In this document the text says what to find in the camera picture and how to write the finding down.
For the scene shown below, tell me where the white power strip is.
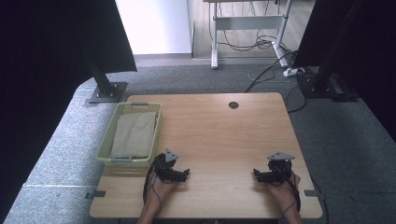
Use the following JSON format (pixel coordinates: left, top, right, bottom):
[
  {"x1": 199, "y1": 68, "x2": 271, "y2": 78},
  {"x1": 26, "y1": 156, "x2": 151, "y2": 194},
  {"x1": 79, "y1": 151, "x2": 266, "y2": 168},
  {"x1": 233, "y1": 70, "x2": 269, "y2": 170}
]
[{"x1": 282, "y1": 67, "x2": 306, "y2": 78}]

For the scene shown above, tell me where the person's right hand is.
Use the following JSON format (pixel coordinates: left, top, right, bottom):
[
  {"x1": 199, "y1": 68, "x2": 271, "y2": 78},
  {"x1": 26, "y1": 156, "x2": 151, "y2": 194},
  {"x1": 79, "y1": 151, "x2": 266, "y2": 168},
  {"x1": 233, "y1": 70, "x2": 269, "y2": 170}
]
[{"x1": 266, "y1": 173, "x2": 302, "y2": 204}]

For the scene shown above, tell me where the beige short-sleeved shirt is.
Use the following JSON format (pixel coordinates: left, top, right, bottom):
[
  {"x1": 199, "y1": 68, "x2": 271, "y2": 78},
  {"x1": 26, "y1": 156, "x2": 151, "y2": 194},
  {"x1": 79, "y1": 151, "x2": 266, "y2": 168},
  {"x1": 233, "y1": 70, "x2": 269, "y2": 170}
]
[{"x1": 109, "y1": 111, "x2": 157, "y2": 160}]

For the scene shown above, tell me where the person's left hand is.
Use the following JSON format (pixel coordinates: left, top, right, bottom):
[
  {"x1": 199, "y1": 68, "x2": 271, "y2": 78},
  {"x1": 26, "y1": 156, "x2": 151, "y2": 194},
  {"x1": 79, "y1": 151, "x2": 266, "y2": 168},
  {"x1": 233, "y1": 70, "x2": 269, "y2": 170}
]
[{"x1": 148, "y1": 177, "x2": 181, "y2": 204}]

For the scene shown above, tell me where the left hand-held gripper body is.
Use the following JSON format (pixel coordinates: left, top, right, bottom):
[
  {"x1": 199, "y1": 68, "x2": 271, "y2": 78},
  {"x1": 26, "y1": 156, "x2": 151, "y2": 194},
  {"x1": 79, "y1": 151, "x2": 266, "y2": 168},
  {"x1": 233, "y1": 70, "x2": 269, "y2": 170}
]
[{"x1": 154, "y1": 148, "x2": 181, "y2": 183}]

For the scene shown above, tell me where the black floor cable bundle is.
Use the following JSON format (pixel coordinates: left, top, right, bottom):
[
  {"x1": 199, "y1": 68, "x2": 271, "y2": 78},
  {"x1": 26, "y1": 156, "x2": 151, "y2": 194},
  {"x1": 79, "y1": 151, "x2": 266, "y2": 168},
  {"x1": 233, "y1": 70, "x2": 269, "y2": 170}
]
[{"x1": 216, "y1": 0, "x2": 300, "y2": 94}]

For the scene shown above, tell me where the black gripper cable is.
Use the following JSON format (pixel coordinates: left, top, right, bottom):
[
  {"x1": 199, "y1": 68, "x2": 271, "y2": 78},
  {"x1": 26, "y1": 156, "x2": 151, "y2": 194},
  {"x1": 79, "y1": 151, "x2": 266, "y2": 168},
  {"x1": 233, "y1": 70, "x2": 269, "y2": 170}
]
[
  {"x1": 271, "y1": 164, "x2": 303, "y2": 217},
  {"x1": 142, "y1": 153, "x2": 166, "y2": 217}
]

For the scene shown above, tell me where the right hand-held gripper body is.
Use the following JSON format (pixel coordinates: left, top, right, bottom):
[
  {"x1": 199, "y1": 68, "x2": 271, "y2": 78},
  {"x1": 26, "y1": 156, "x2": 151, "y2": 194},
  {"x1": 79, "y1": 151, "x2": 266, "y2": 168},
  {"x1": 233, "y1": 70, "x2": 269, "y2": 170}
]
[{"x1": 266, "y1": 151, "x2": 296, "y2": 185}]

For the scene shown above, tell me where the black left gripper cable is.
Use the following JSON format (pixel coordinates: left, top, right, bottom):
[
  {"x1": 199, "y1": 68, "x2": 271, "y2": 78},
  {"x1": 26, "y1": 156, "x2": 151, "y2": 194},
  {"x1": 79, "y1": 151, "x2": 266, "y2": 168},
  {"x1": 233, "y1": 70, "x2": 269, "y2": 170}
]
[{"x1": 142, "y1": 153, "x2": 166, "y2": 217}]

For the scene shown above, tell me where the black metal stand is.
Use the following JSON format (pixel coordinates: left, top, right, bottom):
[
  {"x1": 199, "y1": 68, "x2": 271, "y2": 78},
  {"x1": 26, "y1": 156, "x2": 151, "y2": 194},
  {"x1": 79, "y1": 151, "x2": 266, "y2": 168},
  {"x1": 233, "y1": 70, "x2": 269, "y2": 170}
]
[
  {"x1": 296, "y1": 0, "x2": 360, "y2": 103},
  {"x1": 82, "y1": 48, "x2": 129, "y2": 105}
]

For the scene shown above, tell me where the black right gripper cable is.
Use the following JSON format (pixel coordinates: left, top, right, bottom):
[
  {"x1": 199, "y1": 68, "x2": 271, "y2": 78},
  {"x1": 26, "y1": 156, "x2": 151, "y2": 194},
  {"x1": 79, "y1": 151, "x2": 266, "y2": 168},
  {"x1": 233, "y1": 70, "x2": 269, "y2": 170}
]
[{"x1": 271, "y1": 164, "x2": 303, "y2": 217}]

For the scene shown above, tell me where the green plastic basket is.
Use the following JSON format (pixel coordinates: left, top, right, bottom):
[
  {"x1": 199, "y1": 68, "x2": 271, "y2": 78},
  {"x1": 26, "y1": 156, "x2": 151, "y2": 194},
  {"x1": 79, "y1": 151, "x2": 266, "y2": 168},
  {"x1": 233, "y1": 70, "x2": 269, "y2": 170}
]
[{"x1": 95, "y1": 102, "x2": 163, "y2": 168}]

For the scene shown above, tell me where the grey table bracket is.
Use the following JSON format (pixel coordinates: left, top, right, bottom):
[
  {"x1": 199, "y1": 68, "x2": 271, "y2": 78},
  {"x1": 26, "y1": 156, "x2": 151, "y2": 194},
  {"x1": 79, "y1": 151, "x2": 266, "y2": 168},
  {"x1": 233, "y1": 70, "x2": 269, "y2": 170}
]
[
  {"x1": 84, "y1": 189, "x2": 107, "y2": 201},
  {"x1": 304, "y1": 189, "x2": 325, "y2": 198}
]

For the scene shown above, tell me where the white desk frame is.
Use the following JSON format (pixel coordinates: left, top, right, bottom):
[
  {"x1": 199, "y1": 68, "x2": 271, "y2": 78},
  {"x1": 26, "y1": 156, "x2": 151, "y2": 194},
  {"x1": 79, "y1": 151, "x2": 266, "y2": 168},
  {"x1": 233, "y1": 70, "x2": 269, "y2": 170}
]
[{"x1": 203, "y1": 0, "x2": 294, "y2": 70}]

